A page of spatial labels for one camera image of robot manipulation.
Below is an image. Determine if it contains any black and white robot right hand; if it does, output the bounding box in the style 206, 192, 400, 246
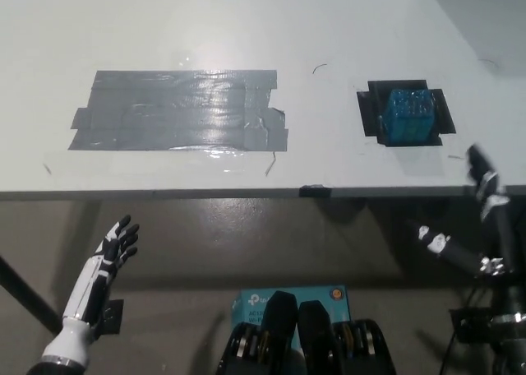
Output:
404, 144, 526, 321

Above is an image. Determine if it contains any white and black robot left hand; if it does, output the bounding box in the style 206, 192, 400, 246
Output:
61, 214, 141, 331

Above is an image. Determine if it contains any blue rubik's cube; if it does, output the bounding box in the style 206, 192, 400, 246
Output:
380, 87, 437, 146

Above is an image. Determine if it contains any black floor plate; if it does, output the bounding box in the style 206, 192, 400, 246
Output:
448, 307, 501, 345
100, 298, 125, 336

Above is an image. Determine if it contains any black slanted table leg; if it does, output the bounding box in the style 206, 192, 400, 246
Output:
0, 253, 61, 337

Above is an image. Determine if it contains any black tape square marking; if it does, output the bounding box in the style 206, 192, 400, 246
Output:
355, 78, 458, 148

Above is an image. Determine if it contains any teal router cardboard box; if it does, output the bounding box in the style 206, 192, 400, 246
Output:
229, 285, 351, 351

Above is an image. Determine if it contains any small black tape piece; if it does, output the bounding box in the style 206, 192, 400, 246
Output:
299, 183, 333, 199

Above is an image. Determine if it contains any grey duct tape patch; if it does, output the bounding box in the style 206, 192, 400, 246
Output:
66, 68, 290, 153

